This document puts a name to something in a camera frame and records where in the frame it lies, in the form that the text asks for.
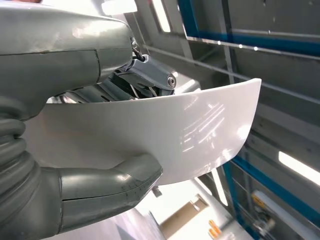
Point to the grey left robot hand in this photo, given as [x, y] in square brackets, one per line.
[50, 43]

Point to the blue steel frame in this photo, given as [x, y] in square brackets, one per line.
[275, 42]

